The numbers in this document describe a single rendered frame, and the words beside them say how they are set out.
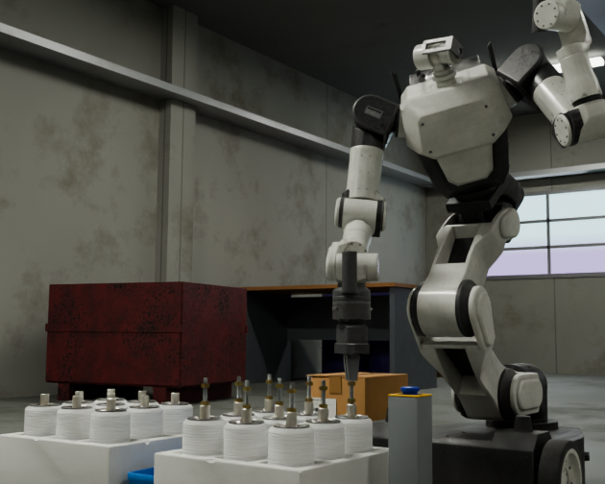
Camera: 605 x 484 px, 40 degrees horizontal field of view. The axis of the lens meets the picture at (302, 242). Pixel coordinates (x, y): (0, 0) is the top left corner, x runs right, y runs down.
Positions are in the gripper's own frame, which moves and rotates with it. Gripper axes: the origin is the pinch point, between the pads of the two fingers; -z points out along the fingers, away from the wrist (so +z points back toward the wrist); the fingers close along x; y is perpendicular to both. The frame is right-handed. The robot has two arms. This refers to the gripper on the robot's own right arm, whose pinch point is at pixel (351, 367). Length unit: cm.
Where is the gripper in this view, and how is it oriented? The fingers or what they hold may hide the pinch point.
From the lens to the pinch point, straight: 193.4
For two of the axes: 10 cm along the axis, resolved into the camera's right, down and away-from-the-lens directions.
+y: 9.6, 0.4, 2.7
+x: 2.8, -1.0, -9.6
